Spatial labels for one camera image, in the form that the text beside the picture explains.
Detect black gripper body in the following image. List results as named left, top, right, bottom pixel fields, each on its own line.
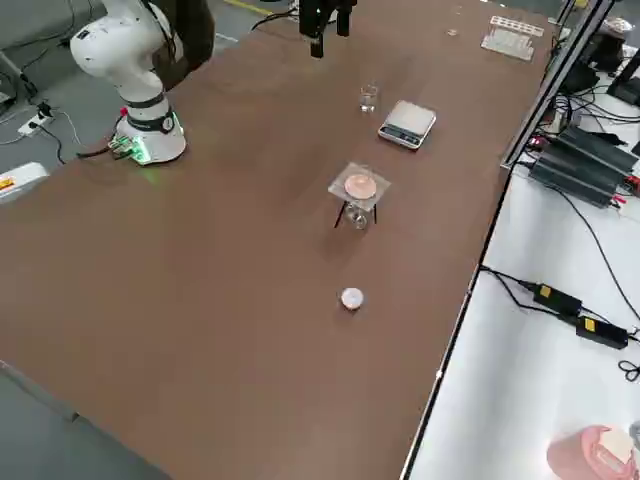
left=298, top=0, right=357, bottom=13

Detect person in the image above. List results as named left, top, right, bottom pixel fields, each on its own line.
left=149, top=0, right=216, bottom=94

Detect silver digital scale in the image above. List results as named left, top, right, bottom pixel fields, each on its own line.
left=377, top=99, right=437, bottom=151

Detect white test tube rack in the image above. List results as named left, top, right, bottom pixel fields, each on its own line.
left=480, top=14, right=545, bottom=62

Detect black tripod stand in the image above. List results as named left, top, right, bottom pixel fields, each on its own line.
left=333, top=198, right=380, bottom=230

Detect glass alcohol lamp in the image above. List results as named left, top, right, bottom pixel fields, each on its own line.
left=345, top=201, right=372, bottom=231

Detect black case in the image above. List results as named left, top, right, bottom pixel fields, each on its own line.
left=569, top=19, right=626, bottom=94

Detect small white round cap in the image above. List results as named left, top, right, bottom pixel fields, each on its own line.
left=340, top=286, right=367, bottom=312

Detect black finned power supply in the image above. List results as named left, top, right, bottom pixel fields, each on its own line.
left=552, top=124, right=640, bottom=176
left=528, top=149, right=632, bottom=209

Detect black monitor stand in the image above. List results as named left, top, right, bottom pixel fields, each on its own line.
left=605, top=47, right=640, bottom=107

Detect white power strip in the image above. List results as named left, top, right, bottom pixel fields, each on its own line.
left=17, top=112, right=55, bottom=137

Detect white device with warning label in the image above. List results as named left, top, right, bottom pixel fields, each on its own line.
left=0, top=162, right=50, bottom=206

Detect black adapter with yellow label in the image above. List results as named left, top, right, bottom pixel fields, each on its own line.
left=532, top=282, right=584, bottom=316
left=574, top=314, right=629, bottom=351

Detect pink round container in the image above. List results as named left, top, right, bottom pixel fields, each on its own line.
left=545, top=424, right=640, bottom=480

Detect black floor cable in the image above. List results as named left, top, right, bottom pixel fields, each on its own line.
left=249, top=9, right=301, bottom=32

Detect aluminium frame post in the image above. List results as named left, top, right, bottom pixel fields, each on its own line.
left=498, top=0, right=619, bottom=171

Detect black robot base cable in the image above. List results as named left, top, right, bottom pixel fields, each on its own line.
left=75, top=141, right=129, bottom=162

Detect black power strip cable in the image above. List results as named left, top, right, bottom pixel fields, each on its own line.
left=37, top=102, right=69, bottom=166

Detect black adapter cable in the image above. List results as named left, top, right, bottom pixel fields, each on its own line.
left=478, top=266, right=561, bottom=316

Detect black power supply cable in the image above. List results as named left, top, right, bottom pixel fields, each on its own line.
left=547, top=182, right=640, bottom=321

